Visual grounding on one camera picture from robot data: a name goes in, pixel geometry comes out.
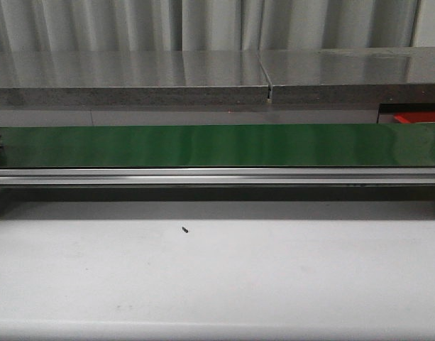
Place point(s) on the green conveyor belt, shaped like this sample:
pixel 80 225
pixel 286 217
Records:
pixel 259 145

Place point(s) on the aluminium conveyor frame rail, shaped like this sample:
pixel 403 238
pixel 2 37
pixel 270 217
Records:
pixel 219 176

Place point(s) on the right grey stone countertop slab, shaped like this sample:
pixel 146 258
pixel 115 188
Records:
pixel 351 76

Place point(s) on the grey pleated curtain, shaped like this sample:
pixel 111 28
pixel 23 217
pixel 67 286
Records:
pixel 204 25

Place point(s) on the red plastic tray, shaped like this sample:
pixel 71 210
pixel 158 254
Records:
pixel 415 117

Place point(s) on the grey stone countertop slab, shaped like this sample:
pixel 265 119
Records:
pixel 131 79
pixel 351 76

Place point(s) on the left grey stone countertop slab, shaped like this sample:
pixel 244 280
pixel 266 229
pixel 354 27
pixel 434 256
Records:
pixel 131 79

